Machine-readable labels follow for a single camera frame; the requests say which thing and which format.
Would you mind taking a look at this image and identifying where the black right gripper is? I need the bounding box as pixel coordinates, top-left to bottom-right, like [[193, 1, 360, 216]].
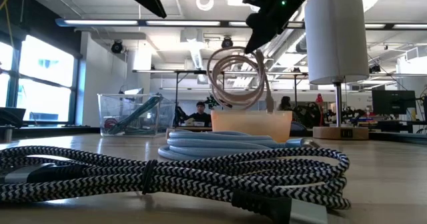
[[245, 0, 320, 55]]

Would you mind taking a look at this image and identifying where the beige cable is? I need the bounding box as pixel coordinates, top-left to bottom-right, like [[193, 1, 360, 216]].
[[206, 46, 276, 114]]

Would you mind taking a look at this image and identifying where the light blue cable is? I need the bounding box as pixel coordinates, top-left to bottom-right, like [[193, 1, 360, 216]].
[[157, 131, 321, 162]]

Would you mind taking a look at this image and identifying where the black white braided cable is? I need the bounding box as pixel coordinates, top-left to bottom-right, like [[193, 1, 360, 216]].
[[0, 145, 351, 224]]

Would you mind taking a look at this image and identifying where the black round ceiling device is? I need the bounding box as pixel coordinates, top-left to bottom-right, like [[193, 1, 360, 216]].
[[221, 36, 234, 51], [111, 39, 125, 54]]

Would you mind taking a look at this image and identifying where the long ceiling light strip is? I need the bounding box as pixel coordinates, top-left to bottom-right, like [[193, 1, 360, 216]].
[[55, 18, 305, 29]]

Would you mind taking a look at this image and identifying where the white shade table lamp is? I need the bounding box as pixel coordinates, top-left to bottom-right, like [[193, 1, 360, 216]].
[[304, 0, 370, 141]]

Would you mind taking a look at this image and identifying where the orange translucent plastic bin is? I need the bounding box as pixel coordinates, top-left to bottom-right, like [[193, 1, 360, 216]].
[[210, 109, 294, 143]]

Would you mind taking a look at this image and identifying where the clear plastic bin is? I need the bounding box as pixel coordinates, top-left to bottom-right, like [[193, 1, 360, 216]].
[[97, 93, 177, 138]]

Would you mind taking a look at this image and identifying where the black computer monitor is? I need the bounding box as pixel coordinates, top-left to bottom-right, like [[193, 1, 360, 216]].
[[372, 89, 417, 115]]

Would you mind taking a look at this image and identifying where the black angular device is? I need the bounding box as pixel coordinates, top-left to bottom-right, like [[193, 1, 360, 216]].
[[0, 107, 27, 143]]

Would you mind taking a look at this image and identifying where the white coiled ceiling cable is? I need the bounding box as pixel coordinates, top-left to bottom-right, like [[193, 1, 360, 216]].
[[195, 0, 215, 11]]

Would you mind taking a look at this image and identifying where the black metal frame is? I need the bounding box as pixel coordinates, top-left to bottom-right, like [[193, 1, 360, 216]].
[[132, 69, 308, 111]]

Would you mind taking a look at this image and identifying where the red cable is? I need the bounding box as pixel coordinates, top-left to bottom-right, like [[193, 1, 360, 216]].
[[103, 117, 119, 130]]

